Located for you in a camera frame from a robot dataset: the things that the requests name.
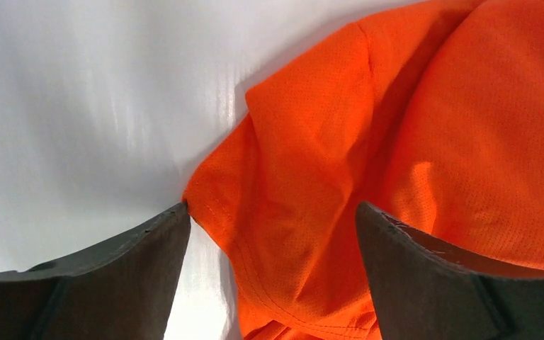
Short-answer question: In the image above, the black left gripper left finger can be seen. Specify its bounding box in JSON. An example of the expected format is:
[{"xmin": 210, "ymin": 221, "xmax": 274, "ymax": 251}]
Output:
[{"xmin": 0, "ymin": 203, "xmax": 191, "ymax": 339}]

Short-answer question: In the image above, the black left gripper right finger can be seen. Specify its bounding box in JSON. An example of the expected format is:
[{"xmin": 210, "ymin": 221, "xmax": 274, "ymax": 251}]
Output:
[{"xmin": 356, "ymin": 202, "xmax": 544, "ymax": 339}]

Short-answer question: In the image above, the orange t shirt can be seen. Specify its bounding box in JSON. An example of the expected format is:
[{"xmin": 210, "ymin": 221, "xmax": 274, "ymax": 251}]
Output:
[{"xmin": 183, "ymin": 1, "xmax": 544, "ymax": 339}]

